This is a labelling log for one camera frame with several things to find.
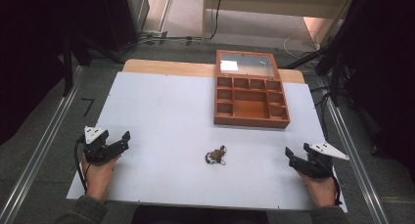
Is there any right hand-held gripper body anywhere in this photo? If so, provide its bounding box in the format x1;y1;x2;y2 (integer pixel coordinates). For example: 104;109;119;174
307;142;350;180

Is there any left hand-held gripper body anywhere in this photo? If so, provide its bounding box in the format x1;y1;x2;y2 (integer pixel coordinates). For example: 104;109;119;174
82;125;114;166

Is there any wooden compartment box with glass lid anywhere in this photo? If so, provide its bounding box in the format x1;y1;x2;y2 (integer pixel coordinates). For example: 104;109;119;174
212;49;292;130

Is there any small beaded bracelet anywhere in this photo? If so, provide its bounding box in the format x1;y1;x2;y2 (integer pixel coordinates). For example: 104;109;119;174
205;144;228;166

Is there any person's right hand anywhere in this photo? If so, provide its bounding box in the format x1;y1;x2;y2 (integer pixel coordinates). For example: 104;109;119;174
296;169;339;208

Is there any person's left hand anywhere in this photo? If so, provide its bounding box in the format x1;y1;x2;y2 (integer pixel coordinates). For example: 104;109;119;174
80;154;122;204

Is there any white board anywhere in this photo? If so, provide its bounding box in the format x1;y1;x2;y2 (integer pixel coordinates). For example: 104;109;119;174
66;70;348;213

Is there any black tripod stand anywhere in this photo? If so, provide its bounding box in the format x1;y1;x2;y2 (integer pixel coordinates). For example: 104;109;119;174
283;42;346;108

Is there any black metal stand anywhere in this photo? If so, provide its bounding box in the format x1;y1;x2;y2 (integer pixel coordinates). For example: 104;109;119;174
61;32;75;98

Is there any person's lap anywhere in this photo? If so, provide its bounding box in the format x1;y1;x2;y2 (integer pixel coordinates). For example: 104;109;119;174
130;204;270;224

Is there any black curtain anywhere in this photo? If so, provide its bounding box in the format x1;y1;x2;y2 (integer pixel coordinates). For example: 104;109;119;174
0;0;138;147
321;0;415;183

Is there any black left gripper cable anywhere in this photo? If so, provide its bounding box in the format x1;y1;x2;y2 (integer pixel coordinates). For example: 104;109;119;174
73;137;90;194

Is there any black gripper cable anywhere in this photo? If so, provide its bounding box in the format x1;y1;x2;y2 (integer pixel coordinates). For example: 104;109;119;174
332;175;345;206
73;137;90;194

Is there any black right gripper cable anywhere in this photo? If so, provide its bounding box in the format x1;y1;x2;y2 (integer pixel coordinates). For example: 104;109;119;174
332;175;345;206

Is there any aluminium floor rail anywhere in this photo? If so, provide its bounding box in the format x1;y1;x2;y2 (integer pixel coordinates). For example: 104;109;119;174
316;76;391;224
0;65;86;224

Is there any black floor cable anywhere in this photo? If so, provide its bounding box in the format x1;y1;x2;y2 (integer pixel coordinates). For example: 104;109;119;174
138;33;205;47

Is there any white floor cable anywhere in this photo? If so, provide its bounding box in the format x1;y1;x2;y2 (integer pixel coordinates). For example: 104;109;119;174
282;33;320;61

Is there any black hanging cable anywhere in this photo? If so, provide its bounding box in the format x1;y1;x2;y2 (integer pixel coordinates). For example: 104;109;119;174
207;0;225;41

